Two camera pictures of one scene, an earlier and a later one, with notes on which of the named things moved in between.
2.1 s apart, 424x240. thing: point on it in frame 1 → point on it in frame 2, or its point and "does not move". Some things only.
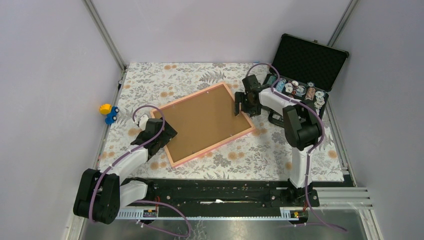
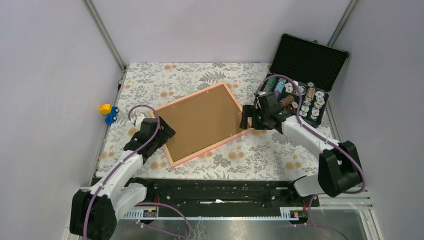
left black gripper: (168, 133) does not move
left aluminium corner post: (97, 19) does not move
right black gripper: (239, 97) → (250, 111)
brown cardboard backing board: (203, 121) does not move
